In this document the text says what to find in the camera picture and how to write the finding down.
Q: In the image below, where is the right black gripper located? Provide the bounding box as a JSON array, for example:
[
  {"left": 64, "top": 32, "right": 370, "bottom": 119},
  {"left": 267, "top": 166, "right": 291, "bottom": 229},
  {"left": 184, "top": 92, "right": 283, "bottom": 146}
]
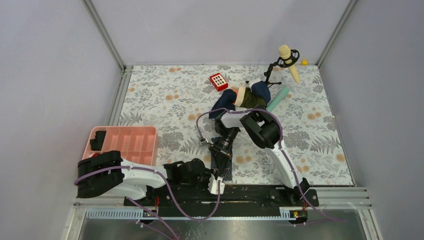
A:
[{"left": 209, "top": 127, "right": 240, "bottom": 174}]

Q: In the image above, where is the navy striped underwear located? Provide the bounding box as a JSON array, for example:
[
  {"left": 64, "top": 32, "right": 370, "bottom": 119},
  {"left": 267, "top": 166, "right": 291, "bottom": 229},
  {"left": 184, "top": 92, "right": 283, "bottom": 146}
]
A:
[{"left": 209, "top": 136, "right": 234, "bottom": 182}]

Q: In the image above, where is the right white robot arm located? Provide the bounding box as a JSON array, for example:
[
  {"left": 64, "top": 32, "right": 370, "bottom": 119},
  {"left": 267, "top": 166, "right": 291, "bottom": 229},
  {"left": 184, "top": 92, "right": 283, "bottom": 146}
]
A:
[{"left": 209, "top": 107, "right": 310, "bottom": 206}]

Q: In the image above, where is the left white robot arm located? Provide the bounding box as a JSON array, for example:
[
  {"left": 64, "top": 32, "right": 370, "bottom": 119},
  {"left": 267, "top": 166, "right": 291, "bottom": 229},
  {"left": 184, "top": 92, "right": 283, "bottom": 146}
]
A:
[{"left": 74, "top": 150, "right": 224, "bottom": 206}]

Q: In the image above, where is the solid navy blue garment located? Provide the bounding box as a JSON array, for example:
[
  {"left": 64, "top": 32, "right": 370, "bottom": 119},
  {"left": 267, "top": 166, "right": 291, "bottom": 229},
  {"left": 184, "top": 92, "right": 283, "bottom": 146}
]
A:
[{"left": 212, "top": 79, "right": 271, "bottom": 111}]

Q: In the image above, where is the olive and beige garment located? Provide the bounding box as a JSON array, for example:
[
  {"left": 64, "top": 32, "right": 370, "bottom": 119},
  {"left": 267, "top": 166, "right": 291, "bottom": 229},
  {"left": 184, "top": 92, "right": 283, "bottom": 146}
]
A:
[{"left": 234, "top": 86, "right": 269, "bottom": 109}]

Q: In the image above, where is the pink compartment tray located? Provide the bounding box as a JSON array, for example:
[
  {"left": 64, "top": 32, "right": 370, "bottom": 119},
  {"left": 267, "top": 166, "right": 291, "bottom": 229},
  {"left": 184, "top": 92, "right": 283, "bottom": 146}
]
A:
[{"left": 82, "top": 126, "right": 159, "bottom": 166}]

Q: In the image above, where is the floral table mat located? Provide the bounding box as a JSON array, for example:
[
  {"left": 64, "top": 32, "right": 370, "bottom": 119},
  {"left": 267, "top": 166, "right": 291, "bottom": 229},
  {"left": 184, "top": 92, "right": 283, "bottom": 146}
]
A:
[{"left": 119, "top": 65, "right": 354, "bottom": 186}]

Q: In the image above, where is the red grid box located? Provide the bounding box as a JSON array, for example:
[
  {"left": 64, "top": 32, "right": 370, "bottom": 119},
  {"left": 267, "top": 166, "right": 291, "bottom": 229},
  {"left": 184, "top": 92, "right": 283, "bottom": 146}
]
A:
[{"left": 209, "top": 73, "right": 229, "bottom": 92}]

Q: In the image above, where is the mint green tube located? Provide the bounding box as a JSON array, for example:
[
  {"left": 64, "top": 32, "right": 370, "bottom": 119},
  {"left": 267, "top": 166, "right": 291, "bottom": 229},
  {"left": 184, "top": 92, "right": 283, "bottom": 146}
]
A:
[{"left": 266, "top": 87, "right": 290, "bottom": 112}]

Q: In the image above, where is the black item in tray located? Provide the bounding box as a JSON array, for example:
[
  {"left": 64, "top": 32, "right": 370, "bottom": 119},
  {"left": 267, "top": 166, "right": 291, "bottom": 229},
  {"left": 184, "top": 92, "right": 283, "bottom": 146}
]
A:
[{"left": 89, "top": 130, "right": 107, "bottom": 151}]

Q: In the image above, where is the beige microphone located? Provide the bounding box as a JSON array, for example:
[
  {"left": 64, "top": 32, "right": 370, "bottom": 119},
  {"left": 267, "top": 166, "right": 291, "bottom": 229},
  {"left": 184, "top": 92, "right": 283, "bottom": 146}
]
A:
[{"left": 278, "top": 44, "right": 301, "bottom": 83}]

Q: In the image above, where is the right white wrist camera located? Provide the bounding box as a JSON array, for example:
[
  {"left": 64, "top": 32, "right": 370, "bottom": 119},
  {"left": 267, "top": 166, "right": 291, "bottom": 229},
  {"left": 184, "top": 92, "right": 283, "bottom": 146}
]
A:
[{"left": 199, "top": 137, "right": 210, "bottom": 146}]

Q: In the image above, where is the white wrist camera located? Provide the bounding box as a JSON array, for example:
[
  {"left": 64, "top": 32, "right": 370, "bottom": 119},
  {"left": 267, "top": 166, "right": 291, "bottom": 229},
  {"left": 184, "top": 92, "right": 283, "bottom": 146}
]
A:
[
  {"left": 199, "top": 137, "right": 210, "bottom": 146},
  {"left": 208, "top": 175, "right": 225, "bottom": 195}
]

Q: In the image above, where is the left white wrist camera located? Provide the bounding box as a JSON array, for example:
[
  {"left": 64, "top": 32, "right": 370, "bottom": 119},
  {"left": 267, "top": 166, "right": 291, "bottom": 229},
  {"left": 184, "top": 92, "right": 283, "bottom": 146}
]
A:
[{"left": 208, "top": 175, "right": 225, "bottom": 195}]

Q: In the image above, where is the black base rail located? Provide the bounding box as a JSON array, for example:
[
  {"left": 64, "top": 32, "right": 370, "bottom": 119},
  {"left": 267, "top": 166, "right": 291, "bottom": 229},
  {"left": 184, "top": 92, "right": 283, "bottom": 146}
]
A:
[{"left": 123, "top": 184, "right": 319, "bottom": 218}]

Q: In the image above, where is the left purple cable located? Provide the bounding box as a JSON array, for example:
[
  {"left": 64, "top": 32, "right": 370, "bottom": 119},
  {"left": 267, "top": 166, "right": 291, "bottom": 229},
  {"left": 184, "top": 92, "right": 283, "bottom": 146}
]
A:
[{"left": 73, "top": 165, "right": 222, "bottom": 240}]

